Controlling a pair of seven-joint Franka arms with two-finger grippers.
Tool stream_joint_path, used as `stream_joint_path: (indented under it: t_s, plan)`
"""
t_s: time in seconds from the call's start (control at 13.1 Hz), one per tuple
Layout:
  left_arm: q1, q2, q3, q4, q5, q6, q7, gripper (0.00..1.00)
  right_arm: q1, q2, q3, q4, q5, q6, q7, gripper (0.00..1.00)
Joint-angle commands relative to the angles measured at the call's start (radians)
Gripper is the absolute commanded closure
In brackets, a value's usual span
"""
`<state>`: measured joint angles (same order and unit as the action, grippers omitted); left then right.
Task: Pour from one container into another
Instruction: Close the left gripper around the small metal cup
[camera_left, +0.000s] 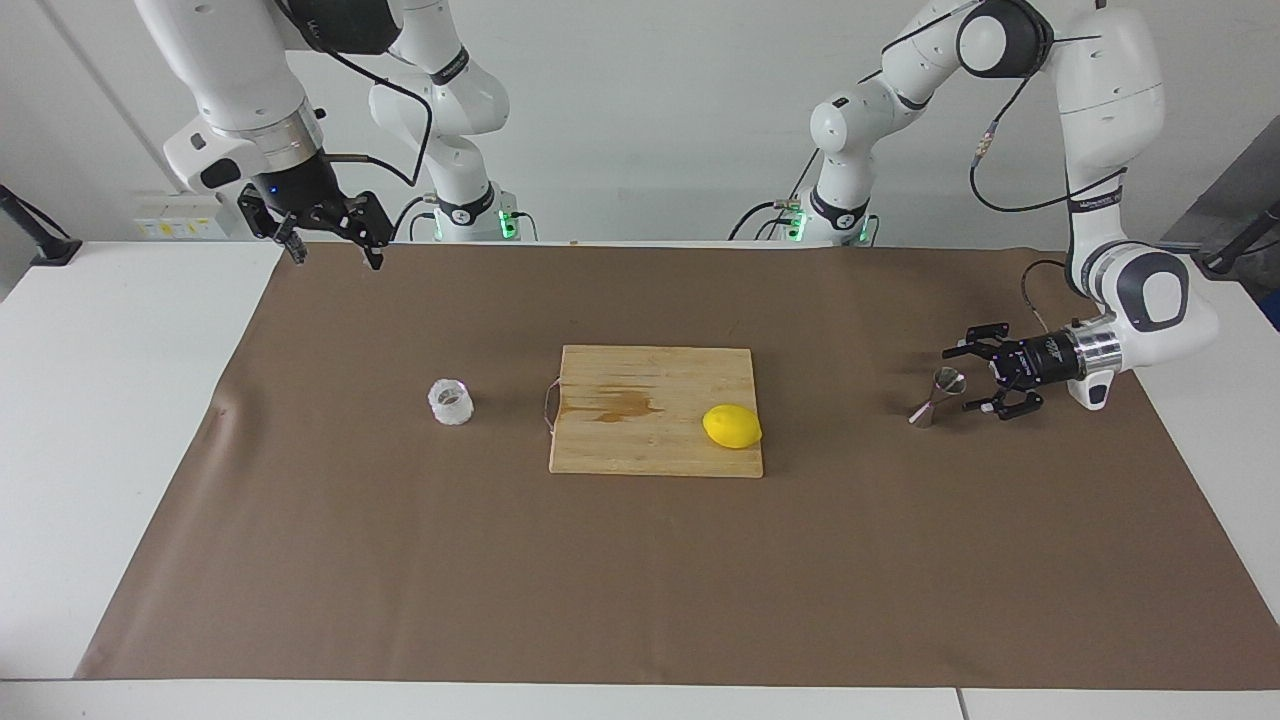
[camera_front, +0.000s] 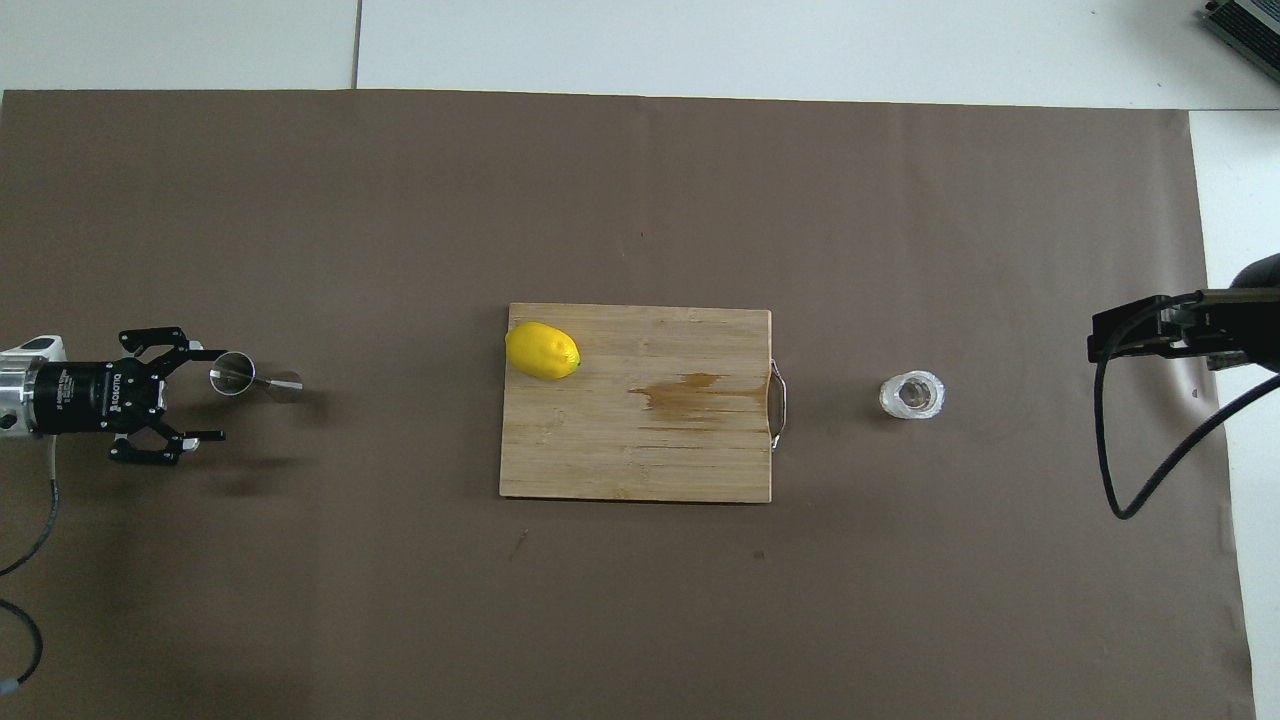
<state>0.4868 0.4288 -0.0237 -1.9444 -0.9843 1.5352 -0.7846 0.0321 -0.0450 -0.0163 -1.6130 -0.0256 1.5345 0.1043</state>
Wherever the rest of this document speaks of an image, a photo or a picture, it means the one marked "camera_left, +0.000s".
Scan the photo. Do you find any black left base cable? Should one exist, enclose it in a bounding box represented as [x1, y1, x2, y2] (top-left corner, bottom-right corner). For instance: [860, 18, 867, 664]
[728, 150, 826, 243]

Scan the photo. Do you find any white wall socket box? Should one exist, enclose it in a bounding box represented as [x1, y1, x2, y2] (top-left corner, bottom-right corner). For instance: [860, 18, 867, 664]
[133, 190, 239, 241]

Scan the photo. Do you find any black right base cable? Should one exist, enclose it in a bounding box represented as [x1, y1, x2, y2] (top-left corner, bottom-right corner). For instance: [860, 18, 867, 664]
[390, 195, 541, 243]

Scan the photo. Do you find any brown paper table mat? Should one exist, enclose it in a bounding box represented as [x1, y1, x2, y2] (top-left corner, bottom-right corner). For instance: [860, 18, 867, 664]
[75, 240, 1280, 691]

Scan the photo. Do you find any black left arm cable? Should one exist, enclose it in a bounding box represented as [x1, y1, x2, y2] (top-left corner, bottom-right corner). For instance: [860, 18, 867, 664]
[968, 75, 1131, 333]

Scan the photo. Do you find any black base cable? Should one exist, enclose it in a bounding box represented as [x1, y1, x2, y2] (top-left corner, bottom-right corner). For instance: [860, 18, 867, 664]
[390, 195, 541, 243]
[728, 150, 826, 243]

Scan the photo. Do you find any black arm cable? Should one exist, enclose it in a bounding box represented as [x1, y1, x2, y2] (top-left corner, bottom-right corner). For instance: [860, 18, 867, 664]
[968, 75, 1131, 333]
[280, 0, 435, 189]

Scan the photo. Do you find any wooden cutting board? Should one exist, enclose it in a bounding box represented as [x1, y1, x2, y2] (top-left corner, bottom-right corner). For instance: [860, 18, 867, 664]
[543, 345, 764, 478]

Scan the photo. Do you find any yellow lemon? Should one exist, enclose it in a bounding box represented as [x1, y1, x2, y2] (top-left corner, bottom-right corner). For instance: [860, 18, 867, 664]
[702, 404, 763, 450]

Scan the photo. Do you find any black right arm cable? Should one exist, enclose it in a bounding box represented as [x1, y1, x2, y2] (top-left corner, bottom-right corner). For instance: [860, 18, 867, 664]
[280, 0, 435, 189]

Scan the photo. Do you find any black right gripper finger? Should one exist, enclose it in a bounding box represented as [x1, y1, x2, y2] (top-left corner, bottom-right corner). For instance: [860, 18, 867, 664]
[320, 190, 391, 271]
[238, 190, 309, 266]

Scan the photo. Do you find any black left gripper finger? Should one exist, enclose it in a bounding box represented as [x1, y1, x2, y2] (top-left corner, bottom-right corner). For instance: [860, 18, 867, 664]
[942, 322, 1013, 359]
[962, 380, 1043, 421]

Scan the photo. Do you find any steel double jigger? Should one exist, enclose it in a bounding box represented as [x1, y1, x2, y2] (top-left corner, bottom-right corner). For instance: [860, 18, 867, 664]
[908, 367, 967, 429]

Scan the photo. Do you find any black camera stand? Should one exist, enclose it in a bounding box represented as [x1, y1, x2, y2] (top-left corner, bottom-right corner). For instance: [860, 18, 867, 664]
[1195, 198, 1280, 281]
[0, 183, 83, 267]

